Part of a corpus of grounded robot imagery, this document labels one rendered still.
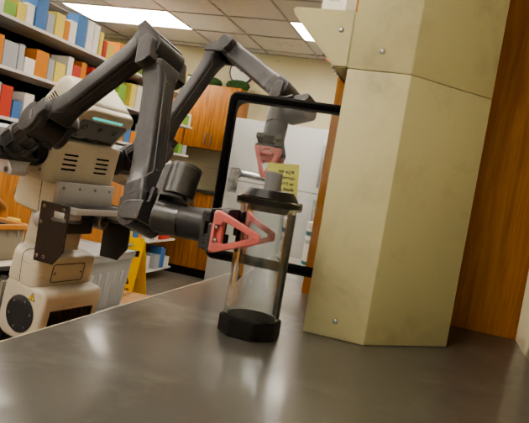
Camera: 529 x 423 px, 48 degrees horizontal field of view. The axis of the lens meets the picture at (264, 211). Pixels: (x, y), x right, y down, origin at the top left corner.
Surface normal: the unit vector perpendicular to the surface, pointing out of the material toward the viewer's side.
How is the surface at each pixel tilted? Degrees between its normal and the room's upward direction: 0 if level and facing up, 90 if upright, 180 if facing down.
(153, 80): 74
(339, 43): 90
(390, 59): 90
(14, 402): 0
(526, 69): 90
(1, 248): 92
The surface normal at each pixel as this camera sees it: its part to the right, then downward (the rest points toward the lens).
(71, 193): 0.88, 0.17
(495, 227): -0.29, 0.00
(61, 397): 0.16, -0.99
